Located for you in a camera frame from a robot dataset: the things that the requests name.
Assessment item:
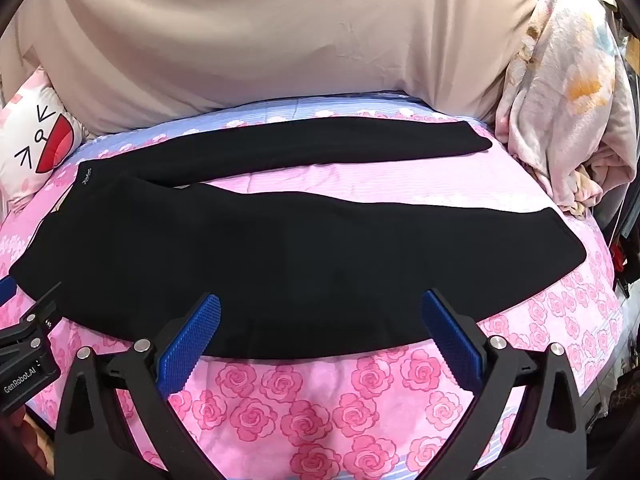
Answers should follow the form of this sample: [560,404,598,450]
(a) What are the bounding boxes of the cat face pillow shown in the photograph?
[0,69,85,202]

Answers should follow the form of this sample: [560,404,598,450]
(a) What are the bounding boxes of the pastel floral fleece blanket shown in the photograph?
[492,0,639,218]

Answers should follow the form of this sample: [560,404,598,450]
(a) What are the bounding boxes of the pink rose print bed sheet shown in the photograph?
[0,91,626,480]

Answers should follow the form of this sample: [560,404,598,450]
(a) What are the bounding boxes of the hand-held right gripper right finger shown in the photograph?
[421,288,589,480]

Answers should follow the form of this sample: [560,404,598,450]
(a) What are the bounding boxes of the black pants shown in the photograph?
[9,119,587,361]

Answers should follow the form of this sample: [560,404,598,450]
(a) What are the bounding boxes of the beige padded headboard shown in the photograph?
[0,0,568,137]

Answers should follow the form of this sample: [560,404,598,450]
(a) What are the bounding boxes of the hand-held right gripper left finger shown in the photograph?
[54,293,222,480]

